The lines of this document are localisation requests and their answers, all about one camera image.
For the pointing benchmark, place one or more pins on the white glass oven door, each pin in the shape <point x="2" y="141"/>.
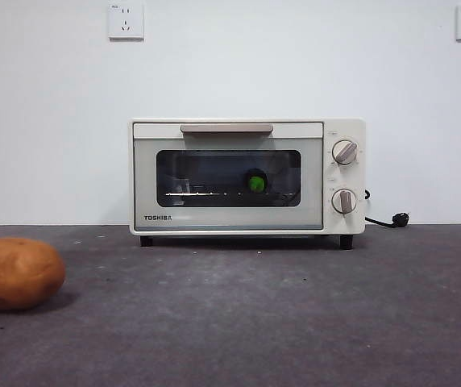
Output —
<point x="146" y="181"/>

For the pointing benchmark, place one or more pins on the beige oven knob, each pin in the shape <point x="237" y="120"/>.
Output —
<point x="343" y="201"/>
<point x="345" y="152"/>

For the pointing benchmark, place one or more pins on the white Toshiba toaster oven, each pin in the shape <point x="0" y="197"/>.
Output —
<point x="343" y="177"/>

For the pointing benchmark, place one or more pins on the brown potato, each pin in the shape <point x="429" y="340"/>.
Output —
<point x="13" y="274"/>

